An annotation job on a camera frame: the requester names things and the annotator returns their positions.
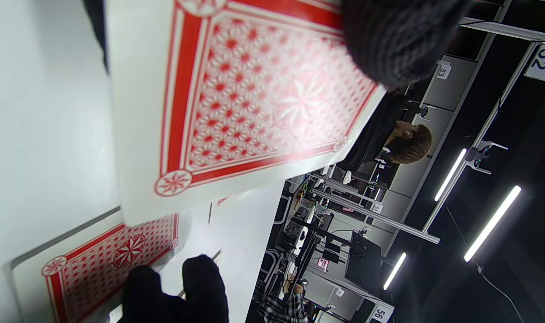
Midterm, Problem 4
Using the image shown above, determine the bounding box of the person's right hand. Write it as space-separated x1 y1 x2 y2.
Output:
120 255 230 323

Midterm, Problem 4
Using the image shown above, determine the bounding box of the person's left hand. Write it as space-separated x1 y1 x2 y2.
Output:
82 0 473 90

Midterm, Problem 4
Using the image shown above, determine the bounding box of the card pile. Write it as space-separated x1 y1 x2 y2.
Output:
10 212 182 323
208 196 237 225

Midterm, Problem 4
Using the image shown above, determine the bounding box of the stack of red-backed cards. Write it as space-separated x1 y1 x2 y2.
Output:
104 0 387 227

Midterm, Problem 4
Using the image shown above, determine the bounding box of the white ceiling light bar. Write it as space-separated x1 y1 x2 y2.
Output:
382 252 408 291
463 185 522 263
434 148 468 202

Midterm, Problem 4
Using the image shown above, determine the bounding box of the black monitor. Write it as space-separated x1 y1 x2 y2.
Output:
344 231 383 294

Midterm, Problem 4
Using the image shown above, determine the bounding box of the silver aluminium frame beam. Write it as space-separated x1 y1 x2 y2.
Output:
311 188 441 245

